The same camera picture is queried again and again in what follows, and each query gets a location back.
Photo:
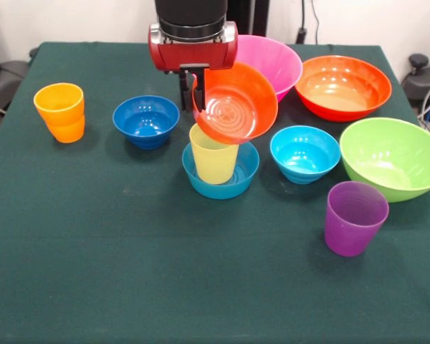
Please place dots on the orange plastic cup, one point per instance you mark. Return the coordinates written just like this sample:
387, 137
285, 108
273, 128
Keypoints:
62, 122

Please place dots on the dark green table cloth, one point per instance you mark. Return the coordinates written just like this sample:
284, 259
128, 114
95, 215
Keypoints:
200, 268

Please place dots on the small dark blue bowl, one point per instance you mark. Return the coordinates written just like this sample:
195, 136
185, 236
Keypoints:
147, 123

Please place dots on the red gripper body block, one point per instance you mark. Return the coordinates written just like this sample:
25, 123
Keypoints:
190, 53

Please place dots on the yellow plastic cup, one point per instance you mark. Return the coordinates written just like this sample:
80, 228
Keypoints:
215, 165

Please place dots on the purple plastic cup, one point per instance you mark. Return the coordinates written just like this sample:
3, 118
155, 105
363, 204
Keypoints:
351, 233

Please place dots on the large lime green bowl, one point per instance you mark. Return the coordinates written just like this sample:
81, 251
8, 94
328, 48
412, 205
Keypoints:
387, 161

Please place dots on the small orange bowl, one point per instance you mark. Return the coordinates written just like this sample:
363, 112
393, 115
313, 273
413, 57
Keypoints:
236, 107

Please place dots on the small cyan bowl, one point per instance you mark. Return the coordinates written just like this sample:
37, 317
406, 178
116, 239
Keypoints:
304, 165

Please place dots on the medium blue bowl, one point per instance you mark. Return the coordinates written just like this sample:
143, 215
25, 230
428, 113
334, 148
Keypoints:
247, 168

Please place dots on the large red-orange bowl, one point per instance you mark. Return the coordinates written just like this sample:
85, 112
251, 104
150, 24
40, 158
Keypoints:
344, 89

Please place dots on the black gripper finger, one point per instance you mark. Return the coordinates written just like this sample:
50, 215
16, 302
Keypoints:
200, 89
185, 91

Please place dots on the large pink bowl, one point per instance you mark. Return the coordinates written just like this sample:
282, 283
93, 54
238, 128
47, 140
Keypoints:
276, 61

